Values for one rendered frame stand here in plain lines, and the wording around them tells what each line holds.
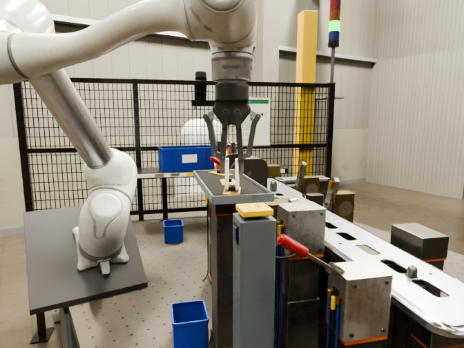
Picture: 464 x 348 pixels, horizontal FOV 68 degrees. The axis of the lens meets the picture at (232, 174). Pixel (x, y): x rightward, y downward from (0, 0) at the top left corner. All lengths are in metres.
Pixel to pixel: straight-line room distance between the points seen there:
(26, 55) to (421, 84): 6.62
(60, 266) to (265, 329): 0.87
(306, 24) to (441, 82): 4.70
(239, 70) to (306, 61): 1.66
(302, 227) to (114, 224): 0.64
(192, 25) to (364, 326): 0.59
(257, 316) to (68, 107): 0.81
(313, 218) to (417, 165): 6.24
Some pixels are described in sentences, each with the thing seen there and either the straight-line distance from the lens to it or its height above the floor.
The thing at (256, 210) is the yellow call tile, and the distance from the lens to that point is 0.64.
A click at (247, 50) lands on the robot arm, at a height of 1.47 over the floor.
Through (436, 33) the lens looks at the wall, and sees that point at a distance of 7.08.
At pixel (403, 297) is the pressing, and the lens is 0.74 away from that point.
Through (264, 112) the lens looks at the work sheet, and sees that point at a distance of 2.23.
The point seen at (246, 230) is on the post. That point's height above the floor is 1.12.
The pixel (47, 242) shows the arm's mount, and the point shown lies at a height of 0.88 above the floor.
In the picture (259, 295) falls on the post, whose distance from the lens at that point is 0.70.
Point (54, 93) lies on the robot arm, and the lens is 1.14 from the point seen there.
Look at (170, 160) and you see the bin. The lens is 1.93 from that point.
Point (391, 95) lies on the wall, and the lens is 7.34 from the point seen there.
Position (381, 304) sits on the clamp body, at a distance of 0.69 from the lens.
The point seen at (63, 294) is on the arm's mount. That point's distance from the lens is 1.36.
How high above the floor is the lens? 1.33
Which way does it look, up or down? 9 degrees down
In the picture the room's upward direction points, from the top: straight up
